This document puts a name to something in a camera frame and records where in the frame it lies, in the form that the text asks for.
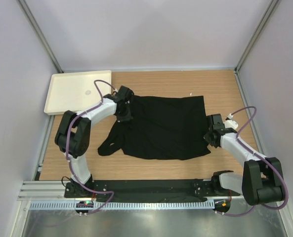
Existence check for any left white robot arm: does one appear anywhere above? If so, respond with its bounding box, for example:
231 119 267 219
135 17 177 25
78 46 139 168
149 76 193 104
54 86 134 198

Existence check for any aluminium rail front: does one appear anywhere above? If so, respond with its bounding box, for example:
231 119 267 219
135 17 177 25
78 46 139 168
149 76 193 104
17 180 68 199

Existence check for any white plastic tray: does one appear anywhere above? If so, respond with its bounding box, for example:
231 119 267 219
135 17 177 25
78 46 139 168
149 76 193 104
44 70 112 115

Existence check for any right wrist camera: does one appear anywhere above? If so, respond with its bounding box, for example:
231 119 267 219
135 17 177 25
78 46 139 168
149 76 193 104
224 114 239 130

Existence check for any slotted cable duct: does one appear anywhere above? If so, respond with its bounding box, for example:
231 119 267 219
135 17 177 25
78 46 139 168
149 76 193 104
30 199 214 210

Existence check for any left aluminium frame post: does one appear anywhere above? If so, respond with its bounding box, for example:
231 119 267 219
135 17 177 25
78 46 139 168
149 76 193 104
16 0 64 74

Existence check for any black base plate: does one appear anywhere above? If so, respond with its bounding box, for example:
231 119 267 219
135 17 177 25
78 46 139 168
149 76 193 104
63 179 241 200

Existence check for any black tank top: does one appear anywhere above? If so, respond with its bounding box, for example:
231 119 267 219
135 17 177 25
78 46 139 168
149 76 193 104
97 95 210 160

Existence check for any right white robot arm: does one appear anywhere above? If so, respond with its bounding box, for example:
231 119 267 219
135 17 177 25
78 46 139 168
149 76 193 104
204 114 288 206

